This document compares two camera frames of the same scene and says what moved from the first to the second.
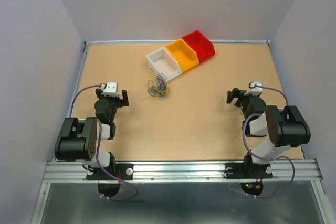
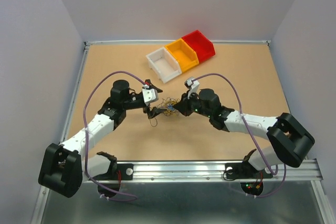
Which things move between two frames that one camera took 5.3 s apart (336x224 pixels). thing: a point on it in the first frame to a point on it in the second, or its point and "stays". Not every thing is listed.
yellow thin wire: (165, 92) to (168, 104)
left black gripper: (119, 102) to (153, 112)
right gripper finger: (238, 103) to (186, 111)
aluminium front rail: (305, 170) stays
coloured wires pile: (160, 81) to (170, 107)
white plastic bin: (161, 61) stays
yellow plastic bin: (187, 57) stays
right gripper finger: (232, 94) to (182, 106)
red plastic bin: (203, 47) stays
